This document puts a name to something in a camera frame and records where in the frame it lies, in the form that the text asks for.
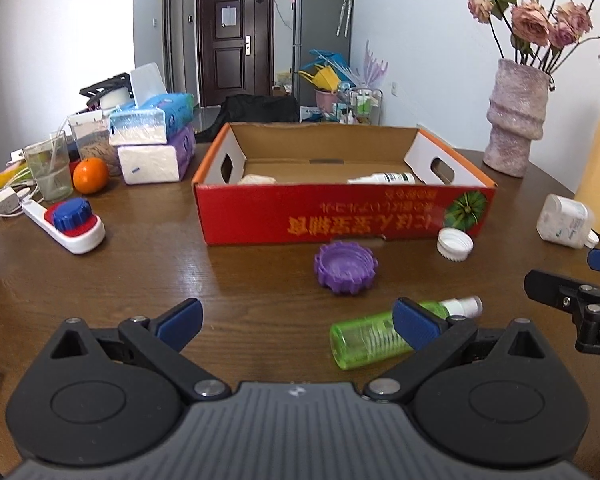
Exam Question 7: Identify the green spray bottle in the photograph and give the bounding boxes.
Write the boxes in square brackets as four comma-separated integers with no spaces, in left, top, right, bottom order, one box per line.
[329,296,483,370]

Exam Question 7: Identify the purple gear lid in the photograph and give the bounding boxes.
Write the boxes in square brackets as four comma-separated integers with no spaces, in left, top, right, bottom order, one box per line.
[314,240,378,296]

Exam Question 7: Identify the blue gear lid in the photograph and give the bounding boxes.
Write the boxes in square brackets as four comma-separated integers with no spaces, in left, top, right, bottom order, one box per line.
[52,197,93,233]

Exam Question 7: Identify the white spray bottle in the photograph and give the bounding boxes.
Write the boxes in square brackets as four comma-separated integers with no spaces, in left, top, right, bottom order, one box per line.
[347,172,417,185]

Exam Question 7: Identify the beige cube adapter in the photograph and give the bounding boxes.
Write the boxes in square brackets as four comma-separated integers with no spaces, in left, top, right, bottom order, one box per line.
[238,174,276,185]

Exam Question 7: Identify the white pill bottle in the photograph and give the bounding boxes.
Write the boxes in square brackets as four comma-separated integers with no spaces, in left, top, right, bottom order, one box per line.
[536,194,600,249]

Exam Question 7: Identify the white bottle cap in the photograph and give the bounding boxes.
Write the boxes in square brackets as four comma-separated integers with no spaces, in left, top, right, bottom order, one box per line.
[437,228,475,262]

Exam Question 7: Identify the white red jar opener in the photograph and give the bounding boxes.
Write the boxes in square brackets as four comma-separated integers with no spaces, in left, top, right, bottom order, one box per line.
[22,197,106,256]

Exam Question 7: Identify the pink textured vase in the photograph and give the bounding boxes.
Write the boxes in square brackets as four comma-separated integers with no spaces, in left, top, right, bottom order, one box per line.
[483,58,550,178]

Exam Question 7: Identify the purple tissue pack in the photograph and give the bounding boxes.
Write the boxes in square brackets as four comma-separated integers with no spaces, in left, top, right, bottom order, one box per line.
[118,124,196,185]

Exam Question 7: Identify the orange fruit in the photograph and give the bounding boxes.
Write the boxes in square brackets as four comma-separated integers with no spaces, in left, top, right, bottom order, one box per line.
[72,157,109,195]

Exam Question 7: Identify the red cardboard box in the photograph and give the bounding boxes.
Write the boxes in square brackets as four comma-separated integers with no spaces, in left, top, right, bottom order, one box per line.
[192,122,496,246]

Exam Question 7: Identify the glass cup with straw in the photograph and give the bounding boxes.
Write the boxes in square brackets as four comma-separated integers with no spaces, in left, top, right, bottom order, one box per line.
[23,132,73,203]

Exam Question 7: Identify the blue tissue pack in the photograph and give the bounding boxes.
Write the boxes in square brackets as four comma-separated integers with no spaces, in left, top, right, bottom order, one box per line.
[108,63,196,146]

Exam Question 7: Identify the banana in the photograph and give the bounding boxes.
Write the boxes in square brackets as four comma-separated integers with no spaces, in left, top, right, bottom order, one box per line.
[0,160,29,188]

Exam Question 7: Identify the clear food container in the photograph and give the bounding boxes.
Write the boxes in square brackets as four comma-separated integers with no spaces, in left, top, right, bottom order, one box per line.
[69,110,122,177]

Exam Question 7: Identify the black folding chair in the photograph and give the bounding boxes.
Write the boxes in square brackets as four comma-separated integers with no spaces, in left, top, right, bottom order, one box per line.
[195,94,300,143]

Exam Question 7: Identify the dried pink roses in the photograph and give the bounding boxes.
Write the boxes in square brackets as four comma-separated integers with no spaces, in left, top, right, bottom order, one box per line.
[467,0,600,76]

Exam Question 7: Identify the dark brown door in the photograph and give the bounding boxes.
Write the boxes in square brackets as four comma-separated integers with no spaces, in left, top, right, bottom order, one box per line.
[197,0,274,106]

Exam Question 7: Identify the grey refrigerator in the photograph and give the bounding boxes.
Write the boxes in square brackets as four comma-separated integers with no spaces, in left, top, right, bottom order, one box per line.
[291,0,351,107]

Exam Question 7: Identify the white charger with cable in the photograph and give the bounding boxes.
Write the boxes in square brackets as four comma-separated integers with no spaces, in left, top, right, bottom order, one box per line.
[0,185,38,219]

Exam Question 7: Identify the metal wire rack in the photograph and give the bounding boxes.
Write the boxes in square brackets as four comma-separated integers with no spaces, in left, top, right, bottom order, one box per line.
[336,87,384,126]

